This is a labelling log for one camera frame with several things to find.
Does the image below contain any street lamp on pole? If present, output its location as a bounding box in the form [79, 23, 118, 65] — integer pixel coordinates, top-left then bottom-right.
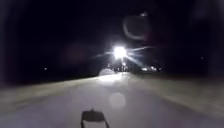
[112, 45, 129, 73]

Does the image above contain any grey asphalt road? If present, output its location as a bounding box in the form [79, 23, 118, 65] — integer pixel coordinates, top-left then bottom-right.
[0, 71, 224, 128]

